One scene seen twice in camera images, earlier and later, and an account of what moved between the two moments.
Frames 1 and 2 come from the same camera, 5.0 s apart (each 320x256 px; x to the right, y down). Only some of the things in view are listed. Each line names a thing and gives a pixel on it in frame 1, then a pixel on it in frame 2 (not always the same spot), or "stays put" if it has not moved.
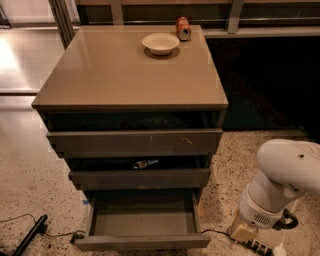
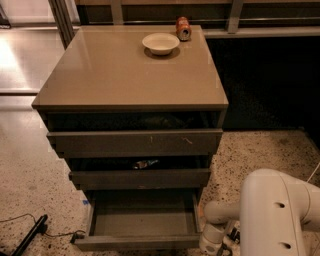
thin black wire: [20, 217] stays put
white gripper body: [258, 213] -> [210, 246]
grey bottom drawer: [143, 220] stays put
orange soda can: [183, 29] stays put
